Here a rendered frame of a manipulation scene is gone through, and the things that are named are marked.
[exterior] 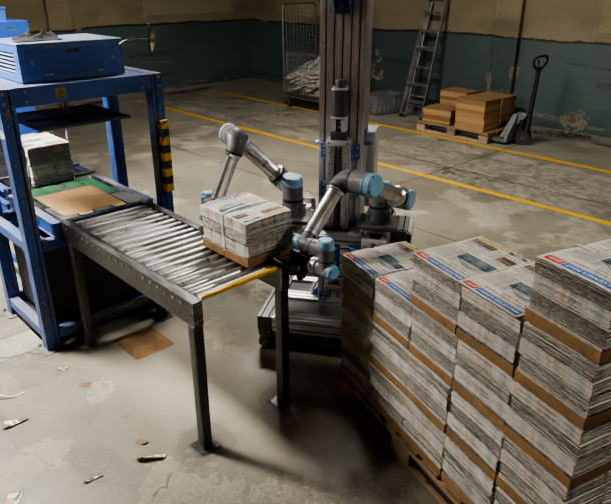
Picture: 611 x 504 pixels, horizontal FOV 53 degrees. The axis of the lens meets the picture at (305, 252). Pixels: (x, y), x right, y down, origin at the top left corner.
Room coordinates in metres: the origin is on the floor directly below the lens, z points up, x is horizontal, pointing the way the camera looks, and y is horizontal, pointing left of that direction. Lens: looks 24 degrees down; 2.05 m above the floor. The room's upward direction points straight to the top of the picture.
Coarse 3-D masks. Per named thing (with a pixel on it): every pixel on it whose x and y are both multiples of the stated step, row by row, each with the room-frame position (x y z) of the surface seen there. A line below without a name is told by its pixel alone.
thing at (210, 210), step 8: (216, 200) 2.92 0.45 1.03; (224, 200) 2.92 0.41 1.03; (232, 200) 2.92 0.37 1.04; (240, 200) 2.92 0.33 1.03; (248, 200) 2.92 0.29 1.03; (256, 200) 2.93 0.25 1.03; (200, 208) 2.87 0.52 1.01; (208, 208) 2.81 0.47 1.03; (216, 208) 2.81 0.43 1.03; (224, 208) 2.81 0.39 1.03; (208, 216) 2.82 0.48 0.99; (216, 216) 2.77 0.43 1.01; (208, 224) 2.83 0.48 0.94; (216, 224) 2.77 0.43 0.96; (208, 232) 2.84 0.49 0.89; (216, 232) 2.79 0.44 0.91; (208, 240) 2.84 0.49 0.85; (216, 240) 2.79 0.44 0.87
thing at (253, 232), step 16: (256, 208) 2.81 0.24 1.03; (272, 208) 2.80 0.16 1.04; (240, 224) 2.62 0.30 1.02; (256, 224) 2.64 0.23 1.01; (272, 224) 2.71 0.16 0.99; (288, 224) 2.77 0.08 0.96; (240, 240) 2.63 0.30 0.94; (256, 240) 2.63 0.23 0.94; (272, 240) 2.70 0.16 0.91; (288, 240) 2.77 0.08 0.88; (256, 256) 2.64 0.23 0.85
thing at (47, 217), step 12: (84, 180) 4.01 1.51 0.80; (96, 180) 4.01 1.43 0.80; (108, 180) 4.03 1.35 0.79; (36, 192) 3.75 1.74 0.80; (48, 192) 3.75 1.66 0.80; (108, 192) 3.75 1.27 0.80; (120, 192) 3.75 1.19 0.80; (132, 192) 3.77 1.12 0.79; (12, 204) 3.69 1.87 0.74; (36, 204) 3.53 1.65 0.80; (120, 204) 3.52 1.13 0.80; (132, 204) 3.55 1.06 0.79; (36, 216) 3.38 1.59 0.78; (48, 216) 3.33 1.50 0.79; (60, 216) 3.31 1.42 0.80; (72, 216) 3.31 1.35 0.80; (84, 216) 3.34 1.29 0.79; (96, 216) 3.39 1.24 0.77; (48, 228) 3.27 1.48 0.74; (60, 228) 3.24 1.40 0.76
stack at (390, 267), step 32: (352, 256) 2.69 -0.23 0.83; (384, 256) 2.69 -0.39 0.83; (352, 288) 2.64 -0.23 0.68; (384, 288) 2.39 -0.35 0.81; (352, 320) 2.62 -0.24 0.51; (384, 320) 2.38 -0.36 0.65; (416, 320) 2.18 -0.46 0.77; (352, 352) 2.63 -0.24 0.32; (384, 352) 2.35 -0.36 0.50; (448, 352) 1.99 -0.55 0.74; (352, 384) 2.63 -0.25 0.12; (384, 384) 2.35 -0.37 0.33; (416, 384) 2.14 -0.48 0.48; (480, 384) 1.81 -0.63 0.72; (512, 384) 1.69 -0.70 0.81; (416, 416) 2.12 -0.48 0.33; (448, 416) 1.94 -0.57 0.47; (480, 416) 1.79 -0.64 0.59; (448, 448) 1.92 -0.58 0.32; (480, 448) 1.77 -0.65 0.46; (480, 480) 1.75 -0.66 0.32
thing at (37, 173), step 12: (24, 144) 3.98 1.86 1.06; (36, 144) 3.98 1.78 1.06; (48, 144) 3.98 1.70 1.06; (60, 144) 4.02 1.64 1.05; (36, 156) 3.91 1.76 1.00; (48, 156) 3.96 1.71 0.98; (60, 156) 4.01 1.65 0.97; (36, 168) 3.90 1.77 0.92; (48, 168) 3.95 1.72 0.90; (60, 168) 4.01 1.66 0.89; (72, 168) 4.06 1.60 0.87; (36, 180) 3.89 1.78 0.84; (48, 180) 3.94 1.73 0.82; (60, 180) 3.99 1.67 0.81
